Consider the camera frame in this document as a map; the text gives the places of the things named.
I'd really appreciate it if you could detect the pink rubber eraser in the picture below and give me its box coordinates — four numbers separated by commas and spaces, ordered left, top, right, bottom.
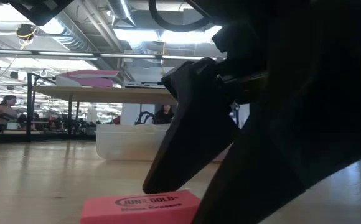
80, 190, 202, 224

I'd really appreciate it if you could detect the clear pencil box teal lid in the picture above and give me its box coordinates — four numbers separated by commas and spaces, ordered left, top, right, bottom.
95, 123, 233, 162

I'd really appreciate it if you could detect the black yellow ceiling cord reel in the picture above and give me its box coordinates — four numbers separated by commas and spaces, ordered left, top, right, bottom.
14, 23, 39, 41

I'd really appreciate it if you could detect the long ceiling light fixture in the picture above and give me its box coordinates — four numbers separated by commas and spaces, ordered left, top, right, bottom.
0, 48, 218, 62

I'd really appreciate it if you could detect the black camera cable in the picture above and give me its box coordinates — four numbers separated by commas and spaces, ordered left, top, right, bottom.
148, 0, 212, 33

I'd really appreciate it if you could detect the wooden raised shelf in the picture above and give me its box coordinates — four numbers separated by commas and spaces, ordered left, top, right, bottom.
32, 86, 178, 105

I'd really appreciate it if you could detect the person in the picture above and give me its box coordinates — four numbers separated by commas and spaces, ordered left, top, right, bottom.
152, 104, 175, 125
0, 95, 20, 127

